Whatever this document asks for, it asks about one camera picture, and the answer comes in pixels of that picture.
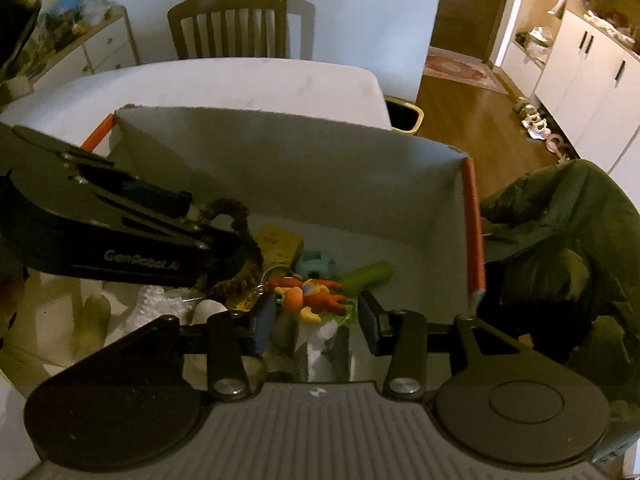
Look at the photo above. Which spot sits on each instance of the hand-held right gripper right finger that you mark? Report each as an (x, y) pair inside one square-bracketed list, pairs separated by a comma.
[(371, 325)]

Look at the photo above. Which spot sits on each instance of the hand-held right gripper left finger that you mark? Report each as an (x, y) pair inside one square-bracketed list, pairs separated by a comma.
[(263, 322)]

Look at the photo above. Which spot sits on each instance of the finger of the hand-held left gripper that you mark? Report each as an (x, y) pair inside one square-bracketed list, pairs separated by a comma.
[(125, 180), (190, 240)]

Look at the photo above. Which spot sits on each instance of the white cardboard box orange edges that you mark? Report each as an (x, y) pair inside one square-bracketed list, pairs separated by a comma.
[(300, 170)]

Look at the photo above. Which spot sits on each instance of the green tube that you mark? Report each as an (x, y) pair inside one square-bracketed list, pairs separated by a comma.
[(367, 276)]

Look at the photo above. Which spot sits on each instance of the orange plush toy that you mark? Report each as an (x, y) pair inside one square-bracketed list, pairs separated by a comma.
[(312, 297)]

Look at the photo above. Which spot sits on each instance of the white foam packing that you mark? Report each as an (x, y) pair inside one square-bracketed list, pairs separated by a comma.
[(165, 302)]

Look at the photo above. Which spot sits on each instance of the teal toy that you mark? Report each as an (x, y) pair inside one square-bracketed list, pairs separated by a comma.
[(314, 264)]

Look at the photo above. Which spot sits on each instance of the yellow cardboard box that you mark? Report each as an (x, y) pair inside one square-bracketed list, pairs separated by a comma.
[(280, 245)]

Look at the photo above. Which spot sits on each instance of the white drawer cabinet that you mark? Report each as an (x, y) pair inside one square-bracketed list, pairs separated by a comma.
[(100, 45)]

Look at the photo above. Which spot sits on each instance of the blue globe toy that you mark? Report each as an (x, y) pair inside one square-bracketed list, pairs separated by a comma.
[(67, 6)]

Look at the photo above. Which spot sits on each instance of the brown wooden chair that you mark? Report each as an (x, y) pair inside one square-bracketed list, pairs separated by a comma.
[(225, 25)]

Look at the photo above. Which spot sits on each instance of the dark blurred object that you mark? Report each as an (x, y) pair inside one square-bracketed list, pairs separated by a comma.
[(17, 20)]

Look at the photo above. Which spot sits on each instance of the yellow-green trash bin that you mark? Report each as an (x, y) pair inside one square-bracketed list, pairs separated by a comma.
[(402, 112)]

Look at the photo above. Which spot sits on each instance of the olive green jacket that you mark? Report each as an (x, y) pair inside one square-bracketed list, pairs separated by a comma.
[(560, 220)]

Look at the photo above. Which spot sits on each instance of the white shoes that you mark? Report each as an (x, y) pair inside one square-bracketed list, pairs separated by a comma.
[(536, 126)]

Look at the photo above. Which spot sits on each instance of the pink shoes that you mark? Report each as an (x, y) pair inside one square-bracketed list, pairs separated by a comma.
[(560, 144)]

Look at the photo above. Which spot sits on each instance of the beige shoes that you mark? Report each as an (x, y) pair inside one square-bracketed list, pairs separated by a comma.
[(524, 108)]

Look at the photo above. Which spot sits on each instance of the red patterned rug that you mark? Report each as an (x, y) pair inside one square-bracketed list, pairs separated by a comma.
[(460, 71)]

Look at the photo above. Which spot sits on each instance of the low white shelf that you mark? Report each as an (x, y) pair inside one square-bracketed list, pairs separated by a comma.
[(522, 67)]

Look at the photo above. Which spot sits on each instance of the tall white cabinet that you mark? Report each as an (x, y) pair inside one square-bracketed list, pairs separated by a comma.
[(590, 85)]

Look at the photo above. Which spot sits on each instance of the white plastic bags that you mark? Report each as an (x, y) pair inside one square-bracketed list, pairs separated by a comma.
[(540, 37)]

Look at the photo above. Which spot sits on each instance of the dark brown door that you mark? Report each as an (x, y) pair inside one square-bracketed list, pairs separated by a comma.
[(465, 5)]

